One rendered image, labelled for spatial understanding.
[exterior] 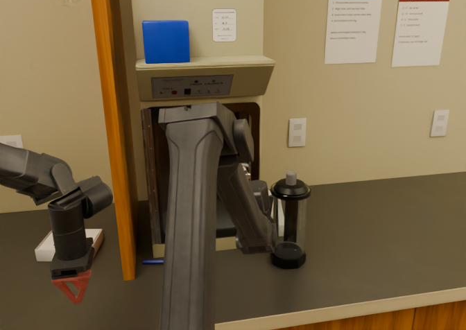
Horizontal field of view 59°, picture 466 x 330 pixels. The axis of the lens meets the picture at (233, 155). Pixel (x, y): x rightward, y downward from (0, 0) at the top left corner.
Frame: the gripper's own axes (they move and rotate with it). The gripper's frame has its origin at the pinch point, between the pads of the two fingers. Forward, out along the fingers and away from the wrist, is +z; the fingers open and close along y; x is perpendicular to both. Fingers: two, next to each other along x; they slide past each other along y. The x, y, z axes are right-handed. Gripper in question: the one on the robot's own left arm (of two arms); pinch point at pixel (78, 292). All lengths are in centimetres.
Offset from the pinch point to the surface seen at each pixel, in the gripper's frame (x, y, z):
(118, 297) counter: -5.2, 17.3, 15.7
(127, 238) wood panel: -8.3, 24.1, 2.9
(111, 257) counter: -2.1, 36.1, 15.6
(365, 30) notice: -97, 76, -45
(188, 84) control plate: -26, 26, -36
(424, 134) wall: -129, 76, -2
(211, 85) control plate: -31, 26, -35
